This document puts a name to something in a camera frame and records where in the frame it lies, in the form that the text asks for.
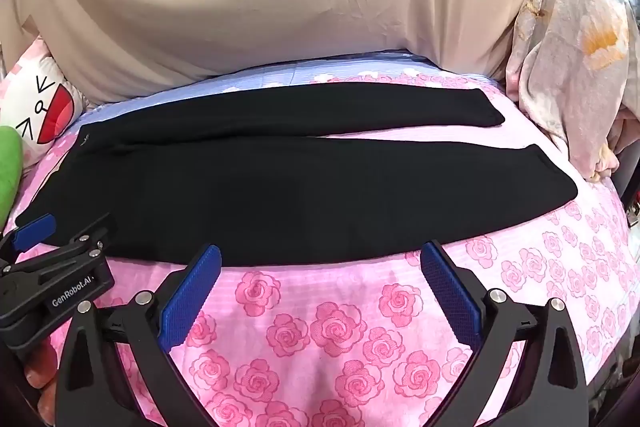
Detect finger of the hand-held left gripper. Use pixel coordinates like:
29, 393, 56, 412
0, 213, 112, 280
0, 213, 57, 258

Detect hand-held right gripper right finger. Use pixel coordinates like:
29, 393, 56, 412
420, 241, 591, 427

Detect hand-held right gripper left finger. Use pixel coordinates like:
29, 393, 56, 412
55, 244, 223, 427

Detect black pants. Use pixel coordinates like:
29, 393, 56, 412
15, 82, 579, 268

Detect person's left hand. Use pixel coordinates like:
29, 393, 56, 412
22, 339, 63, 403

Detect green plush toy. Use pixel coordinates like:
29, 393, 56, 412
0, 126, 26, 228

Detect white cartoon face pillow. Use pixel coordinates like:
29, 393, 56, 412
0, 37, 91, 168

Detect pink rose print bedsheet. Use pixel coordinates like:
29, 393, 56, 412
0, 49, 632, 427

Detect pale floral blanket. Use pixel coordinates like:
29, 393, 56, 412
505, 0, 640, 182

